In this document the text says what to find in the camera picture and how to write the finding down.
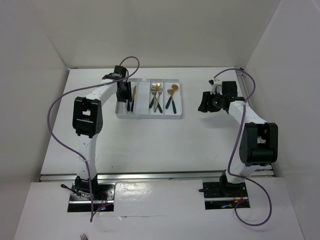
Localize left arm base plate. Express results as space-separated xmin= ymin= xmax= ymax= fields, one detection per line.
xmin=67 ymin=182 xmax=116 ymax=213

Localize gold fork green handle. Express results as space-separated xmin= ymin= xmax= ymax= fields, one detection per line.
xmin=149 ymin=82 xmax=161 ymax=109
xmin=153 ymin=85 xmax=163 ymax=113

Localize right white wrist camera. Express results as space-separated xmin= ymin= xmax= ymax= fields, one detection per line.
xmin=208 ymin=78 xmax=222 ymax=95

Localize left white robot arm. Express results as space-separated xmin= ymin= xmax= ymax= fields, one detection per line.
xmin=72 ymin=65 xmax=132 ymax=200

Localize purple cable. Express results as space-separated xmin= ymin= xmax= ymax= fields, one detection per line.
xmin=213 ymin=67 xmax=273 ymax=227
xmin=46 ymin=56 xmax=140 ymax=223

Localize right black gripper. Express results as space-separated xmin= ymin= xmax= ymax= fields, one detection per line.
xmin=197 ymin=91 xmax=226 ymax=113

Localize white divided cutlery tray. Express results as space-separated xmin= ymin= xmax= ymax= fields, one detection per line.
xmin=115 ymin=78 xmax=183 ymax=120

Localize silver fork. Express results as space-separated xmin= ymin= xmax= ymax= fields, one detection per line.
xmin=154 ymin=86 xmax=163 ymax=112
xmin=149 ymin=83 xmax=158 ymax=112

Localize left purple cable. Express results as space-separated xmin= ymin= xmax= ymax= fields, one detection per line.
xmin=46 ymin=56 xmax=140 ymax=223

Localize fork tines at bottom edge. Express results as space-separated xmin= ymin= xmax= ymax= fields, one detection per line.
xmin=80 ymin=234 xmax=88 ymax=240

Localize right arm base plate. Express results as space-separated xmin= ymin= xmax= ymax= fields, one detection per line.
xmin=198 ymin=182 xmax=250 ymax=210

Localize gold knife green handle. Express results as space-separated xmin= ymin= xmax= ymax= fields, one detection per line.
xmin=126 ymin=99 xmax=131 ymax=112
xmin=130 ymin=85 xmax=137 ymax=112

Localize gold spoon green handle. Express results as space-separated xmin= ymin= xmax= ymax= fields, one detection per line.
xmin=171 ymin=84 xmax=179 ymax=114
xmin=165 ymin=88 xmax=175 ymax=109

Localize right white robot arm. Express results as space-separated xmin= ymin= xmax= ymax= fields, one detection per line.
xmin=198 ymin=79 xmax=278 ymax=197

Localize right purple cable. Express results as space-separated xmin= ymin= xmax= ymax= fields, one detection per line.
xmin=213 ymin=67 xmax=273 ymax=227

